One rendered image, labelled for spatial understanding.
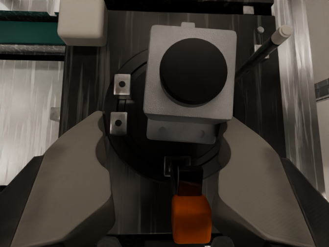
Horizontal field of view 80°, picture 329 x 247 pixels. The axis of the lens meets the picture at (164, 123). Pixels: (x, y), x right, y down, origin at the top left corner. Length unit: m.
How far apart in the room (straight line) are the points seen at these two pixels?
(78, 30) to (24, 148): 0.16
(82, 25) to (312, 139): 0.28
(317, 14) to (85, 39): 0.41
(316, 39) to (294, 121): 0.23
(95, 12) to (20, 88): 0.15
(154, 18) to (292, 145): 0.21
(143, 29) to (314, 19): 0.34
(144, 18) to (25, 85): 0.18
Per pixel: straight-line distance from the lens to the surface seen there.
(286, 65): 0.28
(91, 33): 0.23
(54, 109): 0.24
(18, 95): 0.33
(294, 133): 0.27
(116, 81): 0.19
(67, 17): 0.25
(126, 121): 0.18
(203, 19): 0.26
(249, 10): 0.29
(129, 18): 0.26
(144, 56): 0.21
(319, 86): 0.33
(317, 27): 0.48
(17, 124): 0.32
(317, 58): 0.46
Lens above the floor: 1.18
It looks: 82 degrees down
